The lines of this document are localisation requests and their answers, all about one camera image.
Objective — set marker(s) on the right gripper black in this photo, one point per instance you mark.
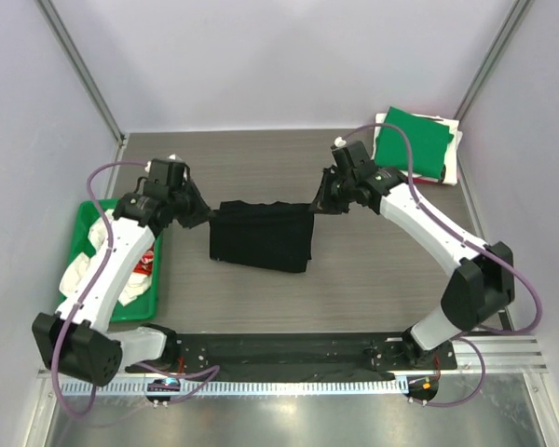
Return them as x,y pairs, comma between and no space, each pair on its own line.
331,173

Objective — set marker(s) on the aluminium rail frame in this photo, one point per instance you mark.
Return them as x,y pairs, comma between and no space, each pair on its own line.
500,354

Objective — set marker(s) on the aluminium corner post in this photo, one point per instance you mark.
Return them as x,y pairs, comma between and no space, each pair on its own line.
72,53
504,35

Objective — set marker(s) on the folded white t shirt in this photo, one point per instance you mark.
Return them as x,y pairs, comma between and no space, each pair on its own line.
451,175

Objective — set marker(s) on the folded green t shirt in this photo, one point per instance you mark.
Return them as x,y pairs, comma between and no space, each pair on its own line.
410,144

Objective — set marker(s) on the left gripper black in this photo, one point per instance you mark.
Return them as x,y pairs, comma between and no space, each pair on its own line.
201,212

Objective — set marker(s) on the left aluminium corner post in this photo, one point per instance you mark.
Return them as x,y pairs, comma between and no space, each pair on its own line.
72,53

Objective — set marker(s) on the right aluminium corner post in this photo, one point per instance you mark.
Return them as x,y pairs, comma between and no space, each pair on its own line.
504,35

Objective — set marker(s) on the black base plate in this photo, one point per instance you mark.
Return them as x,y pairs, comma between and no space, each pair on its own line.
338,357

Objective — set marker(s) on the green plastic bin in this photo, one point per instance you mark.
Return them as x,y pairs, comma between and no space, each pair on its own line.
145,306

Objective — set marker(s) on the slotted cable duct strip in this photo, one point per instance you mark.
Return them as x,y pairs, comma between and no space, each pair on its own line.
161,387

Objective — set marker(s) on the black t shirt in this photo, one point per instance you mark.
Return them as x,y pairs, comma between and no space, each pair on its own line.
275,236

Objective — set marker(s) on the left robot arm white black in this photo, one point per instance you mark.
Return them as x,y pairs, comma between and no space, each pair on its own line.
75,340

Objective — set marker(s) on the white t shirt in bin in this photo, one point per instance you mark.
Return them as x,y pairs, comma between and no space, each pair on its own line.
77,269

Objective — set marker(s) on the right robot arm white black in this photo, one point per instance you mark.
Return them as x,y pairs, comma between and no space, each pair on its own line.
480,283

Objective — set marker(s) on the red white patterned t shirt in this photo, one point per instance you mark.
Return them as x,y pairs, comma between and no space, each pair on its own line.
145,265

